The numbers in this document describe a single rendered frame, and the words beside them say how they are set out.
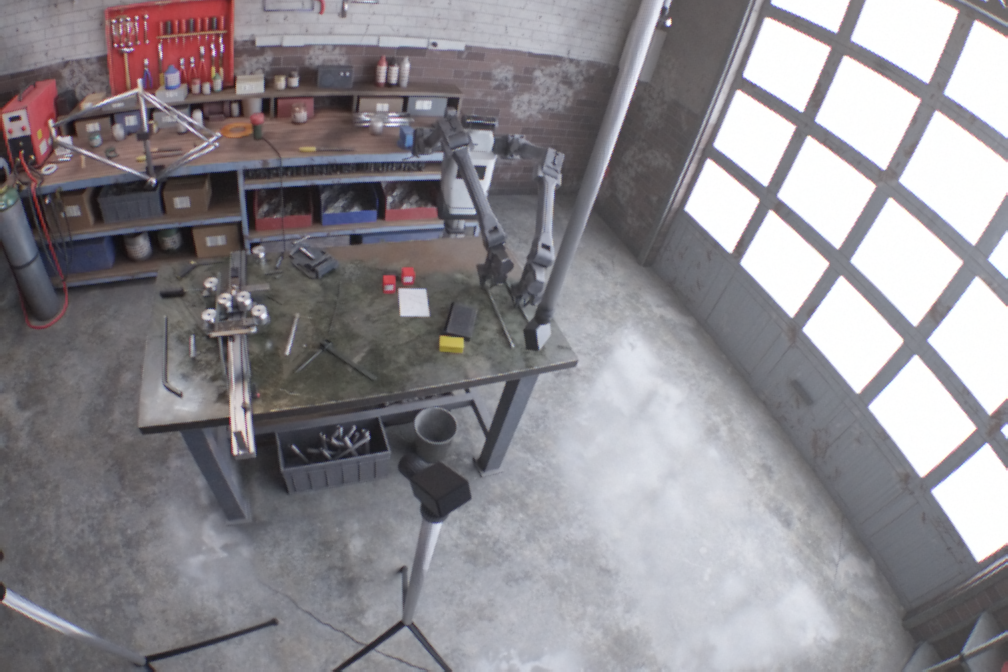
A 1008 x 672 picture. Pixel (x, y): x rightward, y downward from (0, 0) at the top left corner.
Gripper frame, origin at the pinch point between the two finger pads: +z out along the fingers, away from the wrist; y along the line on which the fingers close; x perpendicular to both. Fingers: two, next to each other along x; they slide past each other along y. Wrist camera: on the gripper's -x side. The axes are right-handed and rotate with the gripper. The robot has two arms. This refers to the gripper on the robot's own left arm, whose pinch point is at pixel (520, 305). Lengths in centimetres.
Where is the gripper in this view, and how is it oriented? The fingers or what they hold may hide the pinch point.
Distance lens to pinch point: 192.9
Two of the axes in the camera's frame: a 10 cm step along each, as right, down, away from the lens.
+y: 9.1, -0.9, 4.1
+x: -3.6, -6.6, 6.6
